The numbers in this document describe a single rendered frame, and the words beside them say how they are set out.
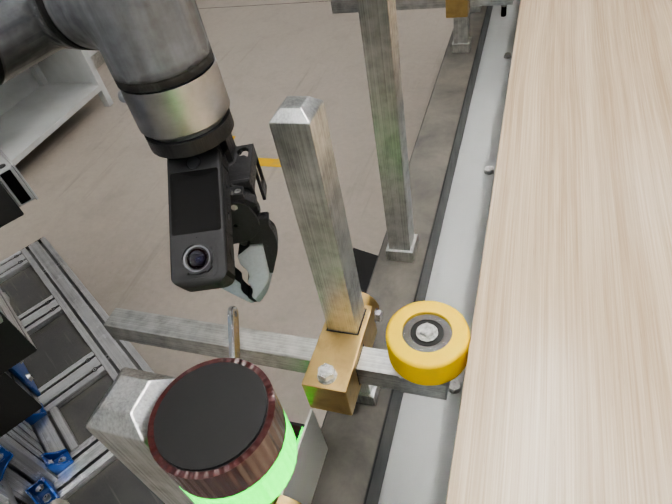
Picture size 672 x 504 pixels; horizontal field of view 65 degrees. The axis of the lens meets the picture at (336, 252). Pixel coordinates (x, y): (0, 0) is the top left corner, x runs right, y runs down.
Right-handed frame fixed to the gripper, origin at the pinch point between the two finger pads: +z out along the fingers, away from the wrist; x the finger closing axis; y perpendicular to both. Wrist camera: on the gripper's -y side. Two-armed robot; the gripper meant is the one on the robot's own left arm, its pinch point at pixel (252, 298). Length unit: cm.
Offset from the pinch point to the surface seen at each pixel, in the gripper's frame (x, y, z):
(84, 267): 101, 114, 92
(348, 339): -9.0, -1.6, 7.3
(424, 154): -26, 52, 22
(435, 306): -18.4, -3.3, 1.7
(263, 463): -7.0, -26.0, -17.7
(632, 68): -55, 36, 2
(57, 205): 128, 160, 92
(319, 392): -5.3, -7.1, 8.3
